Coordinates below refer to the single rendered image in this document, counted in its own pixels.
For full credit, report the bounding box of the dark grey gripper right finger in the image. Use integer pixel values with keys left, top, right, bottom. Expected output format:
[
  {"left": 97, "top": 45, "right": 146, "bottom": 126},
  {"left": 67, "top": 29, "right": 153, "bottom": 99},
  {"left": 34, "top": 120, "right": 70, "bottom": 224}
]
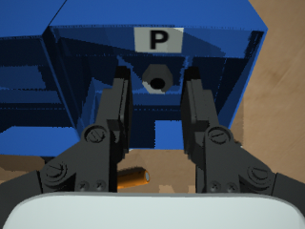
[{"left": 180, "top": 67, "right": 305, "bottom": 218}]

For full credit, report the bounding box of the grey hex nut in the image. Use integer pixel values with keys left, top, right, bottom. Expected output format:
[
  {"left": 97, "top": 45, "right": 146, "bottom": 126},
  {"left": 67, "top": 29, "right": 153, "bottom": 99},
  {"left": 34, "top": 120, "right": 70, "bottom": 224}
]
[{"left": 142, "top": 64, "right": 173, "bottom": 94}]

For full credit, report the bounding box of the orange battery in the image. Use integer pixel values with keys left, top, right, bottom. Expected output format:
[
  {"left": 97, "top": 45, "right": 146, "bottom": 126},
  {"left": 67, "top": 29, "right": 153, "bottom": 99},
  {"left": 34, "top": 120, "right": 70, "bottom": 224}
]
[{"left": 117, "top": 170, "right": 150, "bottom": 189}]

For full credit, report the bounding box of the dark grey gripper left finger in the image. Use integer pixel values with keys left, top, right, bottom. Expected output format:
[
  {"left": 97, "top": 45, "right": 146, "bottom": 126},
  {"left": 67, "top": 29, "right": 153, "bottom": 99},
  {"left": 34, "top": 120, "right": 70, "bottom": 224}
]
[{"left": 0, "top": 66, "right": 133, "bottom": 229}]

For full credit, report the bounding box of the blue open-top bin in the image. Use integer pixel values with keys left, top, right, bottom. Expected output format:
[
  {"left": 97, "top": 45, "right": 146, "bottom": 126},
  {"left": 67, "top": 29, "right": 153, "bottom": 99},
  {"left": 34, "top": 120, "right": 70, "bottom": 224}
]
[{"left": 0, "top": 0, "right": 268, "bottom": 156}]

